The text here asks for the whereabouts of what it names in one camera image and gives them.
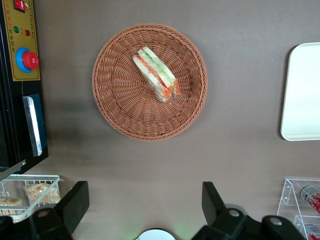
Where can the brown round wicker basket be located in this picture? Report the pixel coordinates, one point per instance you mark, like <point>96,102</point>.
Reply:
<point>120,105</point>

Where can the red emergency stop button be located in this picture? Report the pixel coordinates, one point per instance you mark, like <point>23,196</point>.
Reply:
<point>30,60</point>

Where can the red cola bottle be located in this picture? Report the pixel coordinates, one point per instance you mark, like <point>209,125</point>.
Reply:
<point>314,232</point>
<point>312,198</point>

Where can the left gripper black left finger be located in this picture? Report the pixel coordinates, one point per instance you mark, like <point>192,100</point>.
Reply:
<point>67,210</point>

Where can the clear acrylic bottle rack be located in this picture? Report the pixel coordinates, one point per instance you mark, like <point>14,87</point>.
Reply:
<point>290,195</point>

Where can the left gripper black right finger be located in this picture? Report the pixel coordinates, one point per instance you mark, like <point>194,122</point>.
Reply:
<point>215,212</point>

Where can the red rocker switch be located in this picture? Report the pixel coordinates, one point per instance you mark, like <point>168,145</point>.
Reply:
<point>19,5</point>

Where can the black yellow-panel control box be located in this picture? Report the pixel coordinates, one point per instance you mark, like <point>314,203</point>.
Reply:
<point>10,120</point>

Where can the cream plastic tray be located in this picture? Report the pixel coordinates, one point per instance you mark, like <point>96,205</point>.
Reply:
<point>303,95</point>

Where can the triangle sandwich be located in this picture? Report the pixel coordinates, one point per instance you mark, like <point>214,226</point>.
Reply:
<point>156,75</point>

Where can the silver metal tray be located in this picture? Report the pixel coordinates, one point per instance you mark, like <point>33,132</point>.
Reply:
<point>32,125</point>

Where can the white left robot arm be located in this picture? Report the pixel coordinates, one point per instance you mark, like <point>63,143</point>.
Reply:
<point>156,235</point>

